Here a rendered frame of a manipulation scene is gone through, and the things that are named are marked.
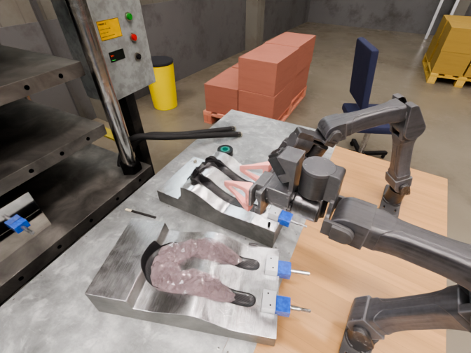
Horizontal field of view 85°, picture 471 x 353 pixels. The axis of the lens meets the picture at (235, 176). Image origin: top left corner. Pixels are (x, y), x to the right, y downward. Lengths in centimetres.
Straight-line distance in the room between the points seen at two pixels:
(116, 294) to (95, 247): 30
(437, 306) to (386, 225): 19
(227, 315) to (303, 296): 25
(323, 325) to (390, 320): 22
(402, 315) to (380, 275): 34
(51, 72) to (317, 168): 91
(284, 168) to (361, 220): 16
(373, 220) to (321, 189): 10
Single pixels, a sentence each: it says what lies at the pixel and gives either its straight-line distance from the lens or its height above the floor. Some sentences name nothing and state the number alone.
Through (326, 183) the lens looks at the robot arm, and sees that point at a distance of 47.
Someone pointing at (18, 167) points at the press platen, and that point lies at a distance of 112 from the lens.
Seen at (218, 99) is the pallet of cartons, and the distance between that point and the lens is 308.
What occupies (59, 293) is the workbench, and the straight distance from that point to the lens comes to 101.
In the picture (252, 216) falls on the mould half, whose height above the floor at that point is 89.
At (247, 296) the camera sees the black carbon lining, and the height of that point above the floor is 85.
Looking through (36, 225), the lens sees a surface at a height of 82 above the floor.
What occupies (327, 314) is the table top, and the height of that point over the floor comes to 80.
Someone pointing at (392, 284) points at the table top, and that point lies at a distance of 100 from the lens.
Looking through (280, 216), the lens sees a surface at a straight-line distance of 90.
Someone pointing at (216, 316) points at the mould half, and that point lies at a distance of 75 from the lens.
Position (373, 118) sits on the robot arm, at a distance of 89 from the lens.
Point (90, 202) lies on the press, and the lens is 125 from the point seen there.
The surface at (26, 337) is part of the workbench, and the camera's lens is 99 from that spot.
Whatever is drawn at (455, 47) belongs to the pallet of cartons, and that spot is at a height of 55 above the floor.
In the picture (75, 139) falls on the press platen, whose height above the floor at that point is 104.
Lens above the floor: 157
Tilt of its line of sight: 40 degrees down
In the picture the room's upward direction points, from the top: straight up
